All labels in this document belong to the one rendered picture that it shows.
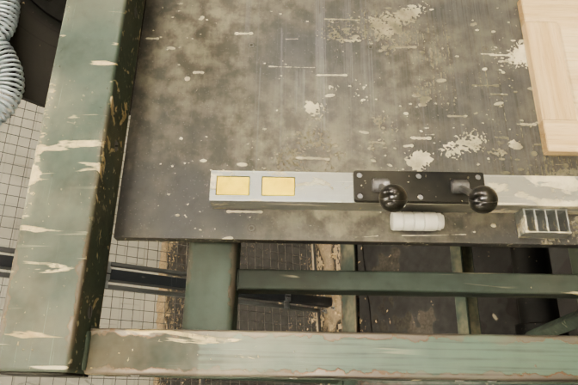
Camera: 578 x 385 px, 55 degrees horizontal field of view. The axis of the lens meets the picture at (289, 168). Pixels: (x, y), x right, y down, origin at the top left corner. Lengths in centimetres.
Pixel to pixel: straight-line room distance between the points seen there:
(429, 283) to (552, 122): 34
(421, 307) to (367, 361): 201
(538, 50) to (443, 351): 56
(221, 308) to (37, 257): 28
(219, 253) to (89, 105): 30
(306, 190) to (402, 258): 209
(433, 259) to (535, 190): 187
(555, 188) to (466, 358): 30
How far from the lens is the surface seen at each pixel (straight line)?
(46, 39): 151
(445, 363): 81
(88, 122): 87
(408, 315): 285
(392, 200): 73
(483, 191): 77
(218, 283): 89
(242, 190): 85
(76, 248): 81
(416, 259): 285
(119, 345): 82
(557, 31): 112
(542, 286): 99
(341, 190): 85
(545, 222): 93
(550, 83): 106
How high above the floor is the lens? 203
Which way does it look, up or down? 31 degrees down
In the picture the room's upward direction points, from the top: 75 degrees counter-clockwise
